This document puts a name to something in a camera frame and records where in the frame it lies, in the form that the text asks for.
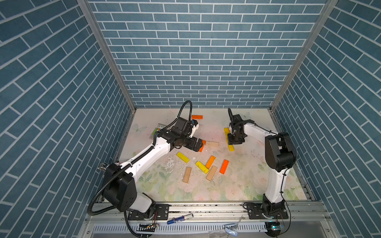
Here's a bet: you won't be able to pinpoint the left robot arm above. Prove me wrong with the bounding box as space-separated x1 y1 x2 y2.
101 130 205 216

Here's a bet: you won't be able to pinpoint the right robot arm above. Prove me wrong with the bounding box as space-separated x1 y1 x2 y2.
227 115 297 219

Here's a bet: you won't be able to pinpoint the natural wood block centre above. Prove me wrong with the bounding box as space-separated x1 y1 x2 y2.
206 141 219 147

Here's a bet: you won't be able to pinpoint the natural wood block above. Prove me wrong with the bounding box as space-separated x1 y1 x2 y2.
183 167 192 183
206 141 219 147
206 166 217 181

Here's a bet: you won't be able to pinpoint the light orange block centre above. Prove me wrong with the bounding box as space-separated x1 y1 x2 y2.
205 156 216 169

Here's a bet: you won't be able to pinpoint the natural wood block left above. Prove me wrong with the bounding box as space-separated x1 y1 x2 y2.
183 167 192 183

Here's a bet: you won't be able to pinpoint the natural wood block lower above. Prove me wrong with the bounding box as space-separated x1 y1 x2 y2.
206 166 217 181

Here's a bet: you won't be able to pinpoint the chalk box coloured sticks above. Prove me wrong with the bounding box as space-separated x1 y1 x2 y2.
150 124 165 139

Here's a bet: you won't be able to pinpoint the clear tape scraps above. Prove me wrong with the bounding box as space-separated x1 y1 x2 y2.
209 223 238 238

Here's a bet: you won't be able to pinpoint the small circuit board green led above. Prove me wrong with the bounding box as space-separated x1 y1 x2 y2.
265 222 282 238

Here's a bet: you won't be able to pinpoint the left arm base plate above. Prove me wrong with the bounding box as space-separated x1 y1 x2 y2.
128 204 170 221

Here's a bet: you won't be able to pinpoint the blue handled screwdriver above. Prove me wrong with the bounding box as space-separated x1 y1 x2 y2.
167 213 194 225

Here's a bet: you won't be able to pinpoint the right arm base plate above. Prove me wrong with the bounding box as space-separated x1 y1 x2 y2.
243 202 289 220

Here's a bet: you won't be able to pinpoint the black corrugated cable left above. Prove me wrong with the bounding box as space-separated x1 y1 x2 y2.
87 100 193 216

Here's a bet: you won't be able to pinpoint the wire connector bundle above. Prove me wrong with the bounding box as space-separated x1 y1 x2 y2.
137 223 160 233

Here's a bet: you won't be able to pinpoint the aluminium front rail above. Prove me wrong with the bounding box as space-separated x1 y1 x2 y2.
84 200 331 222

